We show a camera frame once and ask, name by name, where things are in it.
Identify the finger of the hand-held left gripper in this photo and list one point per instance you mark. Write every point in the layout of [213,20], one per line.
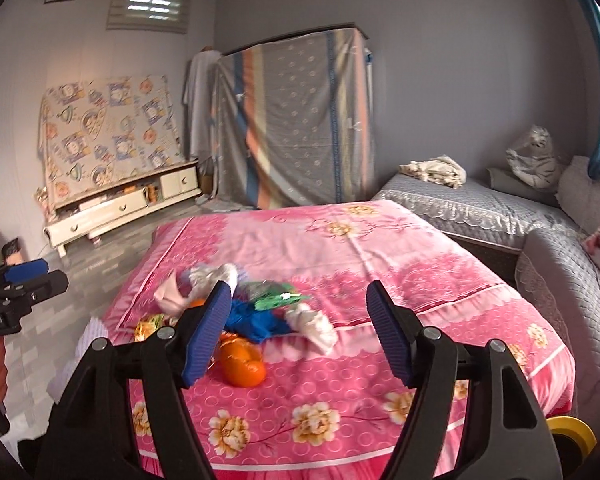
[27,270]
[45,285]

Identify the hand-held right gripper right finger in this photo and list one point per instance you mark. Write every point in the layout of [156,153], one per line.
[390,340]

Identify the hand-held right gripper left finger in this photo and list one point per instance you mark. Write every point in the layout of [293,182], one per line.
[207,340]

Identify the orange fruit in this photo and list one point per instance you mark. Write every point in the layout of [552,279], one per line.
[242,362]

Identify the blue plastic bag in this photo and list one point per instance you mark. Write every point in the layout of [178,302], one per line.
[252,320]

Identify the yellow snack wrapper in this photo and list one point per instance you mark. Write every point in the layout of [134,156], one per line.
[147,329]

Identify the purple foam fruit net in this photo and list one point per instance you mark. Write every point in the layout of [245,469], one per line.
[210,277]

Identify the white tissue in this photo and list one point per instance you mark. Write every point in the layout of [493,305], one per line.
[312,330]

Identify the green plastic wrapper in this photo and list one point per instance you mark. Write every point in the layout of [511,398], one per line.
[275,297]

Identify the pink floral bed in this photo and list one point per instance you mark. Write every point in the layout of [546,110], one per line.
[330,250]

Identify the white drawer cabinet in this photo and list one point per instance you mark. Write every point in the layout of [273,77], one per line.
[125,205]

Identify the cartoon printed cloth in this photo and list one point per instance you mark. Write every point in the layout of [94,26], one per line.
[105,135]

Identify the folded cream cloth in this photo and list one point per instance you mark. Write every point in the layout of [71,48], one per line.
[435,167]

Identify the grey quilted sofa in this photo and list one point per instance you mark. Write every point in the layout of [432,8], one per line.
[555,260]

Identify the grey pillow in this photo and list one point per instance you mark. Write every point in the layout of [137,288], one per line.
[500,180]

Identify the yellow tape roll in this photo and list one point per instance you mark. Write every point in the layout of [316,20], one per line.
[575,430]

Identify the bagged cat plush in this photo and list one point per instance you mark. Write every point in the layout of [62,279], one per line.
[535,155]

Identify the striped cloth covered wardrobe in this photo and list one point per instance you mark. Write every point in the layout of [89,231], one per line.
[300,120]

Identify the white hanging garment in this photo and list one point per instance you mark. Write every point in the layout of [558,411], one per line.
[197,100]

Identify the window blind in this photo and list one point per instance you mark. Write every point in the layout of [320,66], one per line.
[147,2]

